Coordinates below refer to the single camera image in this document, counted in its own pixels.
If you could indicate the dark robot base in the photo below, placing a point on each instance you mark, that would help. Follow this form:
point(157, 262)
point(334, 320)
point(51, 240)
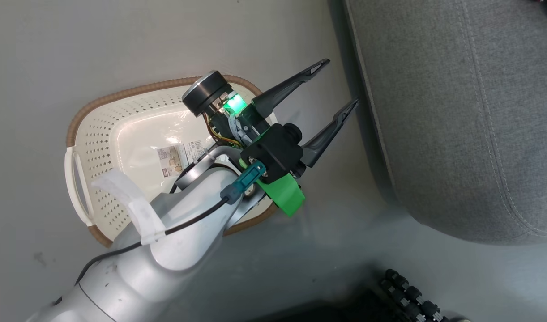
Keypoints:
point(327, 311)

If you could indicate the printed basket label sticker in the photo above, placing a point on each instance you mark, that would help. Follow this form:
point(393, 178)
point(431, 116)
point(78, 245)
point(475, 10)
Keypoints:
point(179, 156)

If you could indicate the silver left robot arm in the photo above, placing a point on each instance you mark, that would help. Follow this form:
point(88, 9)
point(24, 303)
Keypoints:
point(175, 241)

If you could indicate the beige perforated laundry basket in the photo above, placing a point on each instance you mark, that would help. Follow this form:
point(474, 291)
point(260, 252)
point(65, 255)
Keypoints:
point(103, 143)

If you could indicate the grey fabric sofa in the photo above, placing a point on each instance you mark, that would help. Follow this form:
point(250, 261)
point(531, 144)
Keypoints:
point(457, 112)

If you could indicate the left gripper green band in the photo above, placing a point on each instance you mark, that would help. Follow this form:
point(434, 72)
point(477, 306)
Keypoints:
point(206, 94)

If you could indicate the black roller wheel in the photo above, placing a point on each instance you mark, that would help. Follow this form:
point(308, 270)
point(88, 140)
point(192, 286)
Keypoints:
point(412, 297)

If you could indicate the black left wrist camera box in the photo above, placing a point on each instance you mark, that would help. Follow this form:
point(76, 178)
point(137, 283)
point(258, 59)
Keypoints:
point(275, 150)

